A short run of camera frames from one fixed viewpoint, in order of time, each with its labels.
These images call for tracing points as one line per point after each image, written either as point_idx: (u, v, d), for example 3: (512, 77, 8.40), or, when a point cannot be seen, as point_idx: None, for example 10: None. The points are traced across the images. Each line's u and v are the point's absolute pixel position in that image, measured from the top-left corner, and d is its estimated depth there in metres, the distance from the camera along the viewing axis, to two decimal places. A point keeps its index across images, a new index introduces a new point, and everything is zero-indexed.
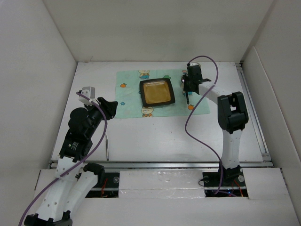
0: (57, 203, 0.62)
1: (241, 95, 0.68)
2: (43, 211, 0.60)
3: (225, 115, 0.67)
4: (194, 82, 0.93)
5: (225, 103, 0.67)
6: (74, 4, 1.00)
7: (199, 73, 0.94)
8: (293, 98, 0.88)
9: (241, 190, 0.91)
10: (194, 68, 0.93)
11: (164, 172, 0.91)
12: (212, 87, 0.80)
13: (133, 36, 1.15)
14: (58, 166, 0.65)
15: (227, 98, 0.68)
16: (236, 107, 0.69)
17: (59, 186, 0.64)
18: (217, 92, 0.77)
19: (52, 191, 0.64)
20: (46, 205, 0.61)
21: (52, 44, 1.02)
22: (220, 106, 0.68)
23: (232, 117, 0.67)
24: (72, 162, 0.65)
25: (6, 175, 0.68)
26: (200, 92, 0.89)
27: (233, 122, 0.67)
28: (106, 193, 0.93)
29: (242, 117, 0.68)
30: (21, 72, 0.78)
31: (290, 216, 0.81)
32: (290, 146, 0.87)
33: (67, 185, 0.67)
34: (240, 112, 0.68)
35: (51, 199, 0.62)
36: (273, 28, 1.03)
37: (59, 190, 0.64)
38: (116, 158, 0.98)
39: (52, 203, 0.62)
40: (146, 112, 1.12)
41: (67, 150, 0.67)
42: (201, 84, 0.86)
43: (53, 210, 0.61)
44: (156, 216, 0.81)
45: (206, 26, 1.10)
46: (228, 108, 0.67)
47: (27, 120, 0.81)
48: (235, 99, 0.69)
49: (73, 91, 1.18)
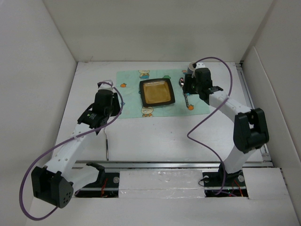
0: (67, 160, 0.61)
1: (261, 112, 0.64)
2: (54, 164, 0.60)
3: (245, 135, 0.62)
4: (203, 90, 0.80)
5: (245, 122, 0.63)
6: (74, 4, 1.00)
7: (209, 79, 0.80)
8: (293, 98, 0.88)
9: (241, 190, 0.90)
10: (203, 74, 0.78)
11: (164, 172, 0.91)
12: (225, 100, 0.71)
13: (133, 36, 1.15)
14: (75, 129, 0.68)
15: (246, 116, 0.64)
16: (255, 125, 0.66)
17: (72, 145, 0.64)
18: (232, 107, 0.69)
19: (65, 149, 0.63)
20: (57, 160, 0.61)
21: (52, 44, 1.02)
22: (239, 126, 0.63)
23: (251, 137, 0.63)
24: (89, 128, 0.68)
25: (7, 175, 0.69)
26: (210, 102, 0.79)
27: (252, 143, 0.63)
28: (106, 193, 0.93)
29: (262, 137, 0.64)
30: (21, 73, 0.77)
31: (290, 216, 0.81)
32: (290, 147, 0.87)
33: (80, 148, 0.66)
34: (259, 132, 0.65)
35: (62, 155, 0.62)
36: (273, 28, 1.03)
37: (72, 149, 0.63)
38: (116, 158, 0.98)
39: (63, 159, 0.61)
40: (146, 112, 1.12)
41: (87, 118, 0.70)
42: (212, 94, 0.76)
43: (63, 165, 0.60)
44: (156, 216, 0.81)
45: (206, 26, 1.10)
46: (248, 127, 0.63)
47: (27, 121, 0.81)
48: (254, 116, 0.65)
49: (73, 91, 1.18)
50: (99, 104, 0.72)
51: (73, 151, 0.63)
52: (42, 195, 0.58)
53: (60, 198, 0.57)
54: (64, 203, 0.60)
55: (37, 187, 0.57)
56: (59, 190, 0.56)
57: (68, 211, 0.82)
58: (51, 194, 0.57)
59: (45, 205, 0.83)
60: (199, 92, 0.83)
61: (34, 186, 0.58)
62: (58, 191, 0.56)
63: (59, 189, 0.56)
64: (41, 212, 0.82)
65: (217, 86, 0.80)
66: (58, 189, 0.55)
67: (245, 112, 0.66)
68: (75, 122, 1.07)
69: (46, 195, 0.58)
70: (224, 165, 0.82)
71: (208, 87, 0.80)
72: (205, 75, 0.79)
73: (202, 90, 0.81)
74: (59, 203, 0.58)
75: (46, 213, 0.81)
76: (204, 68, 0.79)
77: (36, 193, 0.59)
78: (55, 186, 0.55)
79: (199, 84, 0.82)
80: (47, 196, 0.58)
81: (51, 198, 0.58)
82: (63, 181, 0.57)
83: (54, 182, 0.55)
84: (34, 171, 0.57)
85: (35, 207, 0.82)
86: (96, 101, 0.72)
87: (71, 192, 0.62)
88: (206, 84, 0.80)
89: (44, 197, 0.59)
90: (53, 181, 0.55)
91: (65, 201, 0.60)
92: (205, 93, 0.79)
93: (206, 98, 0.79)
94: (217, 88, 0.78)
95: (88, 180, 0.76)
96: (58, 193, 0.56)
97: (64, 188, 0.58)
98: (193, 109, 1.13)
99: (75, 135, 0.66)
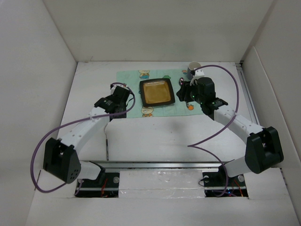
0: (81, 136, 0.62)
1: (274, 132, 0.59)
2: (68, 137, 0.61)
3: (259, 158, 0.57)
4: (207, 104, 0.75)
5: (259, 143, 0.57)
6: (74, 4, 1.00)
7: (212, 92, 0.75)
8: (293, 98, 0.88)
9: (241, 190, 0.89)
10: (206, 88, 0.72)
11: (164, 172, 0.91)
12: (233, 117, 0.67)
13: (133, 36, 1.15)
14: (91, 110, 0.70)
15: (259, 136, 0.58)
16: (268, 145, 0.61)
17: (87, 124, 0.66)
18: (242, 125, 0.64)
19: (80, 126, 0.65)
20: (72, 135, 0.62)
21: (52, 44, 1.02)
22: (253, 148, 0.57)
23: (265, 159, 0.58)
24: (104, 112, 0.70)
25: (7, 175, 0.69)
26: (216, 117, 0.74)
27: (266, 165, 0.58)
28: (106, 193, 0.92)
29: (277, 157, 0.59)
30: (21, 73, 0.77)
31: (289, 216, 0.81)
32: (290, 147, 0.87)
33: (93, 129, 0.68)
34: (273, 152, 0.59)
35: (76, 132, 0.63)
36: (273, 28, 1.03)
37: (86, 127, 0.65)
38: (116, 158, 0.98)
39: (77, 134, 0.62)
40: (146, 112, 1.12)
41: (104, 102, 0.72)
42: (218, 111, 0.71)
43: (77, 139, 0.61)
44: (156, 216, 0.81)
45: (206, 26, 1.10)
46: (262, 149, 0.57)
47: (27, 121, 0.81)
48: (267, 135, 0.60)
49: (73, 91, 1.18)
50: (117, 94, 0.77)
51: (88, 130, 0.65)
52: (50, 168, 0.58)
53: (69, 172, 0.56)
54: (70, 180, 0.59)
55: (48, 158, 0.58)
56: (69, 162, 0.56)
57: (68, 211, 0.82)
58: (60, 166, 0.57)
59: (45, 205, 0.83)
60: (202, 105, 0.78)
61: (45, 157, 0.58)
62: (68, 164, 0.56)
63: (70, 161, 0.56)
64: (42, 212, 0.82)
65: (220, 100, 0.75)
66: (68, 161, 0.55)
67: (256, 132, 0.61)
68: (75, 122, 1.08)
69: (54, 169, 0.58)
70: (226, 169, 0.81)
71: (211, 101, 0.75)
72: (209, 88, 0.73)
73: (206, 103, 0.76)
74: (67, 177, 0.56)
75: (46, 212, 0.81)
76: (207, 81, 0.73)
77: (45, 165, 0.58)
78: (67, 156, 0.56)
79: (202, 97, 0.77)
80: (55, 170, 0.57)
81: (58, 173, 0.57)
82: (75, 155, 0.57)
83: (67, 153, 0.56)
84: (49, 140, 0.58)
85: (35, 207, 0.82)
86: (114, 94, 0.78)
87: (77, 173, 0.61)
88: (209, 97, 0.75)
89: (51, 171, 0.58)
90: (67, 152, 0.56)
91: (70, 179, 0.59)
92: (209, 108, 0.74)
93: (210, 113, 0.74)
94: (222, 102, 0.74)
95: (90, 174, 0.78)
96: (67, 165, 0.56)
97: (73, 163, 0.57)
98: (193, 109, 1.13)
99: (91, 116, 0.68)
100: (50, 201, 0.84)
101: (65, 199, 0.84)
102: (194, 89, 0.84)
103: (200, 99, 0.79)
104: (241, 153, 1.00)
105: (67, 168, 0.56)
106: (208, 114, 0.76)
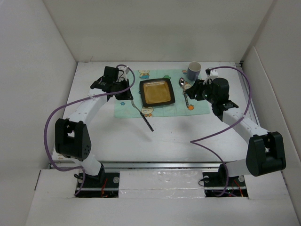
0: (87, 113, 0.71)
1: (279, 137, 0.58)
2: (75, 117, 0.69)
3: (259, 161, 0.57)
4: (218, 105, 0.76)
5: (260, 146, 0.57)
6: (74, 5, 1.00)
7: (225, 94, 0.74)
8: (293, 98, 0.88)
9: (241, 190, 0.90)
10: (221, 89, 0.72)
11: (164, 172, 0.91)
12: (240, 119, 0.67)
13: (134, 36, 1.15)
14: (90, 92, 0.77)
15: (262, 139, 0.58)
16: (271, 150, 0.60)
17: (89, 103, 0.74)
18: (248, 127, 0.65)
19: (83, 105, 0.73)
20: (78, 113, 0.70)
21: (52, 44, 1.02)
22: (253, 150, 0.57)
23: (266, 163, 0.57)
24: (102, 92, 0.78)
25: (6, 176, 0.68)
26: (224, 119, 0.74)
27: (266, 169, 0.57)
28: (106, 193, 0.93)
29: (279, 164, 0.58)
30: (21, 74, 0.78)
31: (289, 216, 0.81)
32: (290, 147, 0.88)
33: (95, 106, 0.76)
34: (275, 157, 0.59)
35: (82, 110, 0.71)
36: (273, 28, 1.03)
37: (89, 105, 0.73)
38: (116, 158, 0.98)
39: (83, 112, 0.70)
40: (146, 112, 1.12)
41: (98, 84, 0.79)
42: (226, 112, 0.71)
43: (83, 115, 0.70)
44: (156, 216, 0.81)
45: (206, 27, 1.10)
46: (263, 151, 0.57)
47: (27, 121, 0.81)
48: (271, 140, 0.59)
49: (73, 91, 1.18)
50: (108, 76, 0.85)
51: (91, 108, 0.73)
52: (63, 146, 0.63)
53: (83, 146, 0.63)
54: (84, 153, 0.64)
55: (60, 136, 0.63)
56: (82, 135, 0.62)
57: (69, 211, 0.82)
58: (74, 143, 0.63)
59: (45, 205, 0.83)
60: (213, 105, 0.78)
61: (57, 137, 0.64)
62: (82, 135, 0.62)
63: (83, 133, 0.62)
64: (42, 212, 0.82)
65: (232, 102, 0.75)
66: (81, 134, 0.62)
67: (260, 135, 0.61)
68: None
69: (67, 145, 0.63)
70: (227, 168, 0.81)
71: (223, 102, 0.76)
72: (223, 90, 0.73)
73: (217, 104, 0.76)
74: (82, 149, 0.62)
75: (46, 212, 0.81)
76: (222, 83, 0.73)
77: (58, 145, 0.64)
78: (80, 129, 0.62)
79: (214, 98, 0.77)
80: (70, 145, 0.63)
81: (73, 148, 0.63)
82: (85, 128, 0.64)
83: (78, 126, 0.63)
84: (58, 120, 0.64)
85: (35, 207, 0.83)
86: (106, 76, 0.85)
87: (89, 147, 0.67)
88: (221, 99, 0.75)
89: (66, 148, 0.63)
90: (78, 126, 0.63)
91: (85, 153, 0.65)
92: (219, 109, 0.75)
93: (220, 114, 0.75)
94: (233, 105, 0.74)
95: (94, 168, 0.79)
96: (81, 138, 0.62)
97: (85, 137, 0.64)
98: (193, 109, 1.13)
99: (91, 96, 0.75)
100: (50, 201, 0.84)
101: (65, 199, 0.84)
102: (206, 89, 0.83)
103: (211, 99, 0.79)
104: (241, 153, 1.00)
105: (81, 140, 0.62)
106: (217, 115, 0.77)
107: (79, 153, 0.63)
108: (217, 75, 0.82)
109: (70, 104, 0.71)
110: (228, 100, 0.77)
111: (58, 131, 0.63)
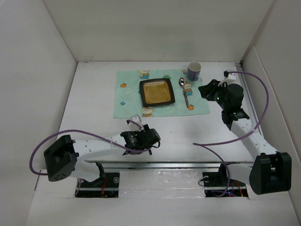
0: (91, 151, 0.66)
1: (288, 159, 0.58)
2: (80, 146, 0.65)
3: (262, 181, 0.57)
4: (228, 113, 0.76)
5: (267, 166, 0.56)
6: (73, 4, 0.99)
7: (238, 102, 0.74)
8: (294, 98, 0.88)
9: (241, 190, 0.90)
10: (234, 97, 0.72)
11: (164, 172, 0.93)
12: (250, 133, 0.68)
13: (133, 36, 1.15)
14: (115, 136, 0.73)
15: (270, 159, 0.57)
16: (277, 169, 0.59)
17: (102, 146, 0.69)
18: (256, 143, 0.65)
19: (96, 142, 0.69)
20: (84, 145, 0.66)
21: (52, 44, 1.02)
22: (259, 168, 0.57)
23: (270, 182, 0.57)
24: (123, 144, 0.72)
25: (6, 176, 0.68)
26: (233, 128, 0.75)
27: (270, 189, 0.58)
28: (106, 193, 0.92)
29: (283, 185, 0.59)
30: (21, 73, 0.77)
31: (289, 216, 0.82)
32: (290, 147, 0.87)
33: (105, 152, 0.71)
34: (281, 178, 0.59)
35: (91, 146, 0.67)
36: (273, 28, 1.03)
37: (101, 148, 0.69)
38: (116, 158, 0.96)
39: (88, 148, 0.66)
40: (146, 112, 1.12)
41: (128, 136, 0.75)
42: (236, 122, 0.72)
43: (83, 151, 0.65)
44: (156, 216, 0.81)
45: (206, 26, 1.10)
46: (268, 172, 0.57)
47: (27, 121, 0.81)
48: (279, 160, 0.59)
49: (73, 91, 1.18)
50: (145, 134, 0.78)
51: (99, 150, 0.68)
52: (49, 157, 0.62)
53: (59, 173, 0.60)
54: (54, 176, 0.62)
55: (55, 148, 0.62)
56: (64, 166, 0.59)
57: (69, 212, 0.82)
58: (54, 164, 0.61)
59: (45, 205, 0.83)
60: (223, 111, 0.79)
61: (52, 146, 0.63)
62: (63, 166, 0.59)
63: (65, 166, 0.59)
64: (42, 213, 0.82)
65: (243, 111, 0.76)
66: (65, 165, 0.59)
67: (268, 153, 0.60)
68: (75, 122, 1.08)
69: (51, 160, 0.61)
70: (228, 170, 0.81)
71: (234, 111, 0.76)
72: (235, 99, 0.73)
73: (227, 111, 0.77)
74: (54, 173, 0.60)
75: (47, 213, 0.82)
76: (237, 91, 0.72)
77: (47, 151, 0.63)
78: (67, 161, 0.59)
79: (225, 104, 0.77)
80: (51, 161, 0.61)
81: (51, 165, 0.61)
82: (72, 164, 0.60)
83: (69, 158, 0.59)
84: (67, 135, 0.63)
85: (35, 207, 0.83)
86: (145, 134, 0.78)
87: (65, 175, 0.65)
88: (233, 107, 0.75)
89: (47, 159, 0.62)
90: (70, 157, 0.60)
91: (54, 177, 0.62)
92: (229, 117, 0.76)
93: (229, 122, 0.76)
94: (243, 115, 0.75)
95: (88, 173, 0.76)
96: (62, 166, 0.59)
97: (67, 168, 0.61)
98: (193, 109, 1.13)
99: (112, 141, 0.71)
100: (50, 202, 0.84)
101: (66, 199, 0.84)
102: (219, 92, 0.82)
103: (222, 104, 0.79)
104: (241, 153, 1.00)
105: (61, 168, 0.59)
106: (225, 122, 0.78)
107: (50, 173, 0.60)
108: (235, 79, 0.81)
109: (88, 133, 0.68)
110: (240, 107, 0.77)
111: (58, 141, 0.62)
